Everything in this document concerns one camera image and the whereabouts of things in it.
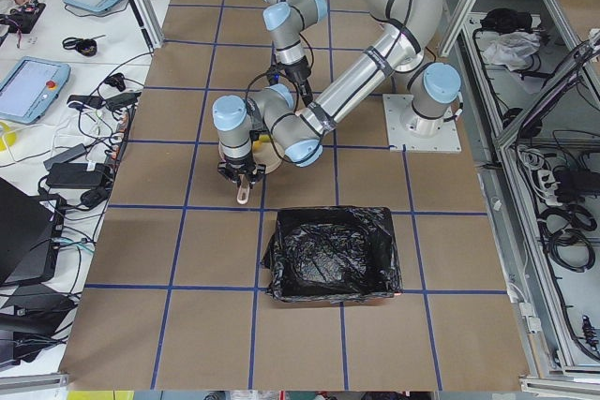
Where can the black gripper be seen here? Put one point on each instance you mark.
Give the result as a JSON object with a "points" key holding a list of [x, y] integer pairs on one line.
{"points": [[237, 165], [296, 73]]}

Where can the beige plastic dustpan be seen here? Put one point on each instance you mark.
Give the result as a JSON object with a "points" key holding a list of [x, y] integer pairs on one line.
{"points": [[268, 154]]}

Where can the yellow sponge piece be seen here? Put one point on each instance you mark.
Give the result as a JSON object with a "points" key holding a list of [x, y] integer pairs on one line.
{"points": [[262, 139]]}

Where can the black lined trash bin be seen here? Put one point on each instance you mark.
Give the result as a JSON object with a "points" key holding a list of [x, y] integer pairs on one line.
{"points": [[333, 254]]}

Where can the black laptop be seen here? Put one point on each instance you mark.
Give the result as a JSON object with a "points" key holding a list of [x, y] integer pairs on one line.
{"points": [[30, 227]]}

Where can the white crumpled cloth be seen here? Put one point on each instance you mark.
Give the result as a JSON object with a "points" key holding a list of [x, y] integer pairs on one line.
{"points": [[514, 50]]}

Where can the lower blue teach pendant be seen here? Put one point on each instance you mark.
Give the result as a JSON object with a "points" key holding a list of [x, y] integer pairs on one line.
{"points": [[30, 88]]}

